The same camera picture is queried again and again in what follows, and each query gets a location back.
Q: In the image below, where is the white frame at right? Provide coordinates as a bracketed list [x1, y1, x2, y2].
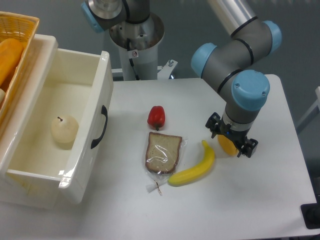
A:
[295, 86, 320, 134]

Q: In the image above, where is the yellow banana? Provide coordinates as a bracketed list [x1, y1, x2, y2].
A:
[167, 140, 215, 187]

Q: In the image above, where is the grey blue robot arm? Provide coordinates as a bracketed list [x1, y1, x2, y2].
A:
[81, 0, 282, 157]

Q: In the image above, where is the red bell pepper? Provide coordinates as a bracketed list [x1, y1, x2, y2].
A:
[147, 105, 166, 131]

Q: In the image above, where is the white drawer cabinet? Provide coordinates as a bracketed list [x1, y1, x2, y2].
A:
[0, 34, 60, 210]

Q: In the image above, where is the orange round fruit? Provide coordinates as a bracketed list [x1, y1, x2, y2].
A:
[217, 135, 239, 156]

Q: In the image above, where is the orange fruit in basket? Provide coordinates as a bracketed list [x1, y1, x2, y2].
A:
[0, 38, 24, 85]

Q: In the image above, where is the yellow wicker basket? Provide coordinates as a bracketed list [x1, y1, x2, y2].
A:
[0, 11, 40, 123]

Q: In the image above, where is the black drawer handle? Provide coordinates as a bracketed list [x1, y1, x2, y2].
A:
[90, 105, 109, 149]

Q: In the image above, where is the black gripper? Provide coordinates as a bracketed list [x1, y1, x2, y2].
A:
[205, 112, 259, 158]

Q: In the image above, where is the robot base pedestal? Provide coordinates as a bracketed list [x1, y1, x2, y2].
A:
[109, 13, 178, 81]

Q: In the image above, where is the pale yellow pear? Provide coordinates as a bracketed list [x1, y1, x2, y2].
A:
[50, 115, 79, 150]

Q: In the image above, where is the bread slice in plastic bag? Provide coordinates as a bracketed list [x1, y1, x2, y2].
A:
[143, 131, 188, 195]

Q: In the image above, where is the black device at table edge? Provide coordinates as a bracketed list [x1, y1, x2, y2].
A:
[300, 203, 320, 230]

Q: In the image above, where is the white top drawer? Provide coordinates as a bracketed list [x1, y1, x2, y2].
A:
[0, 49, 113, 209]

